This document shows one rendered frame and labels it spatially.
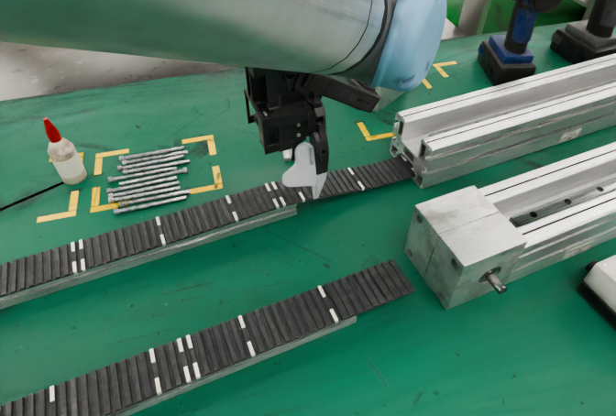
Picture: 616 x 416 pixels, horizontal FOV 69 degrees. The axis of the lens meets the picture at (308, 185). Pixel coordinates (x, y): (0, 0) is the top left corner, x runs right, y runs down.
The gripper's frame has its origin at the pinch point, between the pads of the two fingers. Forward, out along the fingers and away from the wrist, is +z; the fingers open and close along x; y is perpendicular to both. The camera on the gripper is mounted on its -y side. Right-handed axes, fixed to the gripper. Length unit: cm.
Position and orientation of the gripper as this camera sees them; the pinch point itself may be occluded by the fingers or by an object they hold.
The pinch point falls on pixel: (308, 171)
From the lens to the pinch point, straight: 65.1
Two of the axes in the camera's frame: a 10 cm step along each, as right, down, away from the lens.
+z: 0.0, 7.0, 7.1
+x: 3.9, 6.5, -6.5
